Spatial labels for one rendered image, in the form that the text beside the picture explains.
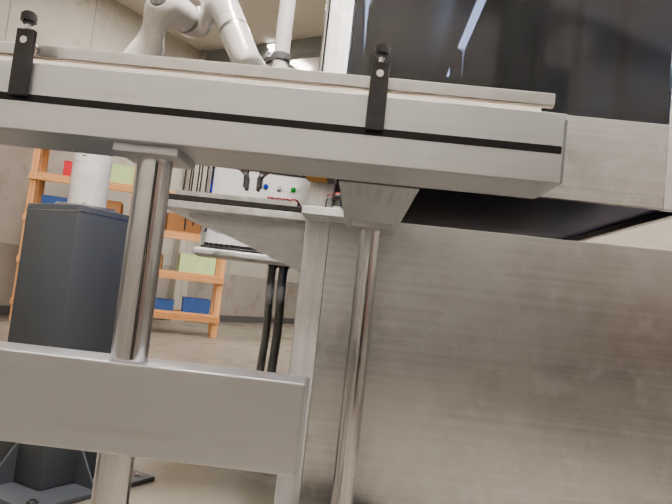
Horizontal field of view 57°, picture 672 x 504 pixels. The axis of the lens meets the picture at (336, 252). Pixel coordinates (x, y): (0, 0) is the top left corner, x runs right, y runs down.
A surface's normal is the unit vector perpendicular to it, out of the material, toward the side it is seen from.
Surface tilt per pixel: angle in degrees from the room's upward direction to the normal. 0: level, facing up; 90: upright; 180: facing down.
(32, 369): 90
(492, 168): 90
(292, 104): 90
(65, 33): 90
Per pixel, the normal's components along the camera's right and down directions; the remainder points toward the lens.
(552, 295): -0.04, -0.07
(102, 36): 0.87, 0.06
